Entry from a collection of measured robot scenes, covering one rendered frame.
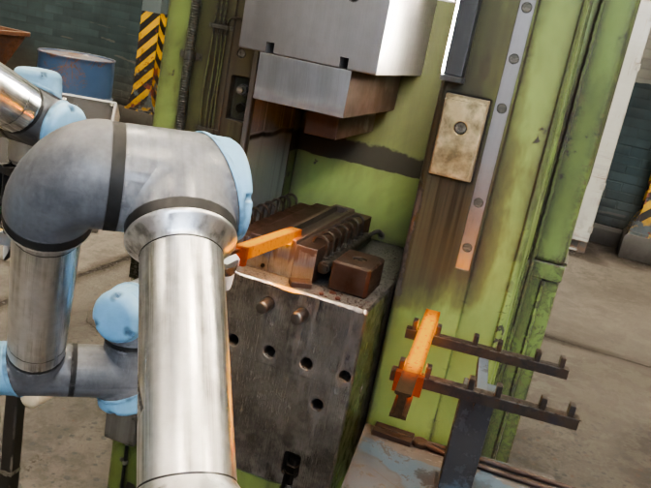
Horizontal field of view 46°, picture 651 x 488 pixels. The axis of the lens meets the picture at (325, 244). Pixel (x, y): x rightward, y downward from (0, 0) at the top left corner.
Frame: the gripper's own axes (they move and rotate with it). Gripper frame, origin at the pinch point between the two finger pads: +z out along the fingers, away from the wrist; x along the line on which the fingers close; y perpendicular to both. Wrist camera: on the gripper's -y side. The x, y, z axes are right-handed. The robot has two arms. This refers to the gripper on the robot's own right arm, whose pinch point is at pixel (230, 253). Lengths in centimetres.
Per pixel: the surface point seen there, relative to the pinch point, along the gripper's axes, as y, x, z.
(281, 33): -39.1, -7.7, 26.4
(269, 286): 11.3, 0.4, 21.6
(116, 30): -19, -451, 630
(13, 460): 72, -58, 20
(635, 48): -82, 78, 552
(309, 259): 5.1, 6.1, 27.5
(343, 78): -32.6, 6.7, 26.6
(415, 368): 10.4, 36.6, -1.4
